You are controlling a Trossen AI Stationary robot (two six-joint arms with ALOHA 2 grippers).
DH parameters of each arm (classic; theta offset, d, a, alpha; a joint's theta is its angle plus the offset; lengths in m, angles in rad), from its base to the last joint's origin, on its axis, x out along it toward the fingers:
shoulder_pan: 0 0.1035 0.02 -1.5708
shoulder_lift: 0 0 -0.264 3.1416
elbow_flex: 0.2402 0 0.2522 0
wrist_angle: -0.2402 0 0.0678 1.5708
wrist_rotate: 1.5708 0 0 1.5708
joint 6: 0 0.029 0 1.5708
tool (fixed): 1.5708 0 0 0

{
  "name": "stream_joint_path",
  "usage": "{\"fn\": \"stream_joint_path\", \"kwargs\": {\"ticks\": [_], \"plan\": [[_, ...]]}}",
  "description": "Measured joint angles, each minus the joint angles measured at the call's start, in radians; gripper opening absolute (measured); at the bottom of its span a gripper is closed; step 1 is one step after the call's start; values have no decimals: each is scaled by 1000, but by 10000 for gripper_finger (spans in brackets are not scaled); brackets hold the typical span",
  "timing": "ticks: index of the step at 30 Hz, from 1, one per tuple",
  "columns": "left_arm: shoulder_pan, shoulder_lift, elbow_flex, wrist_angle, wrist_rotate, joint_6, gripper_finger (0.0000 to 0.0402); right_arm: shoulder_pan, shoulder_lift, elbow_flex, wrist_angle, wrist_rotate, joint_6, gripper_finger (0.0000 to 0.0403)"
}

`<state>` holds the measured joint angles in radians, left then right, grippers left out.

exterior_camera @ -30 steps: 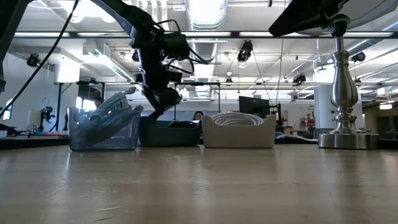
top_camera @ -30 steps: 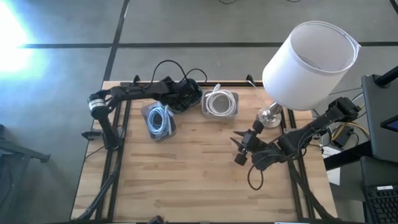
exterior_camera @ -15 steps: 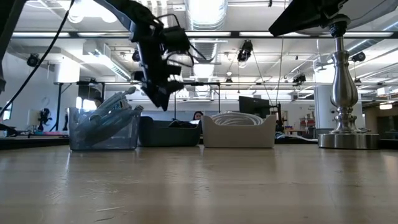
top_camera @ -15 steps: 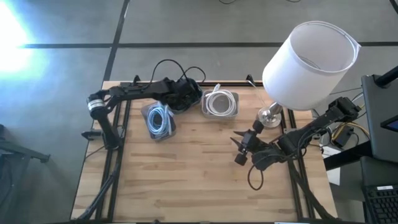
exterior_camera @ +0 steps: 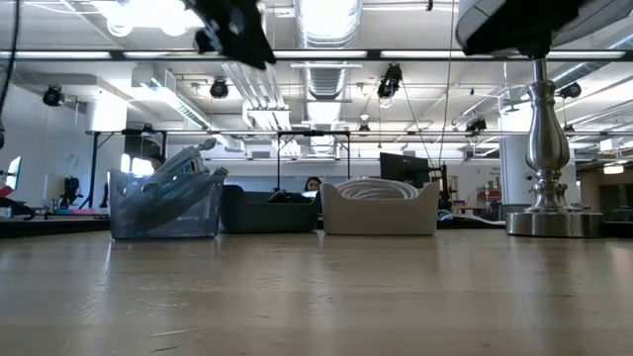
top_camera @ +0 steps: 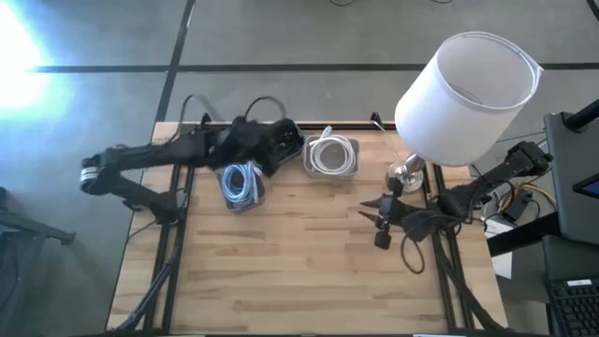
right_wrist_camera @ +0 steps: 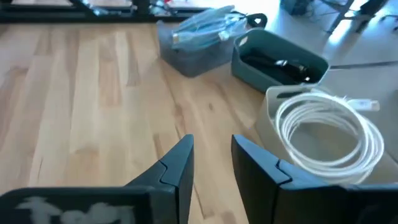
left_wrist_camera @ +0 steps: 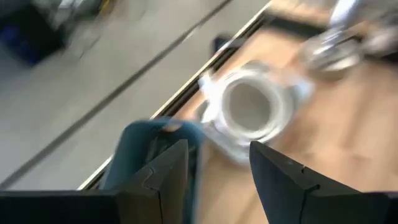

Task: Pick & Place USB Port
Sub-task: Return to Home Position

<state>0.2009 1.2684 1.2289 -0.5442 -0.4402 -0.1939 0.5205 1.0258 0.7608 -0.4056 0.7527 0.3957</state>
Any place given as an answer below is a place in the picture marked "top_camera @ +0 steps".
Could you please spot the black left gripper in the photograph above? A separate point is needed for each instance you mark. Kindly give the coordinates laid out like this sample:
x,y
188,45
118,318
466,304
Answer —
x,y
248,142

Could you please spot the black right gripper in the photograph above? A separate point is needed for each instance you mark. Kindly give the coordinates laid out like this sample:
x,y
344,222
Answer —
x,y
400,213

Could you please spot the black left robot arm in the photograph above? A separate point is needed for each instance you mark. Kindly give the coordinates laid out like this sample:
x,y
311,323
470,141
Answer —
x,y
140,154

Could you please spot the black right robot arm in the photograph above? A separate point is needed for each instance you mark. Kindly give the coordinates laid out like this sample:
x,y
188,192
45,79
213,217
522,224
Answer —
x,y
491,180

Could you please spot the dark teal pouch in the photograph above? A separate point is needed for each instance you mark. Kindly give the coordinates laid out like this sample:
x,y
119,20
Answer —
x,y
297,140

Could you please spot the silver table lamp white shade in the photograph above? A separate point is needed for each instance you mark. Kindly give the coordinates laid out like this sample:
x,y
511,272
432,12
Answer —
x,y
458,117

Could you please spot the black power adapter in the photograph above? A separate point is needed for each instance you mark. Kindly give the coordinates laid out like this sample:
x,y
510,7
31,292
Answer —
x,y
517,206

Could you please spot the dark grey case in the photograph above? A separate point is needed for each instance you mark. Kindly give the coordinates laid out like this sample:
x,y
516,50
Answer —
x,y
571,257

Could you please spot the small blue lit screen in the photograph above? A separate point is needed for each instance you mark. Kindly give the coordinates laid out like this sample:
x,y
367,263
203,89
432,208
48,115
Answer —
x,y
589,187

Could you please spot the black computer keyboard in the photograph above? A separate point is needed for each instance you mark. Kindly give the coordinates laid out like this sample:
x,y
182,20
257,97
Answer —
x,y
578,309

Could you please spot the black monitor pole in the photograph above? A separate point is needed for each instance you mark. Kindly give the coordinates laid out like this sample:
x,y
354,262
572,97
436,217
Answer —
x,y
582,117

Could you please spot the black floor stand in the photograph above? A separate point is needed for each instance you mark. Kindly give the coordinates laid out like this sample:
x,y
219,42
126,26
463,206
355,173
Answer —
x,y
33,229

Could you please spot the black metal table frame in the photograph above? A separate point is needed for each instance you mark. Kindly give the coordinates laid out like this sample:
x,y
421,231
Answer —
x,y
365,125

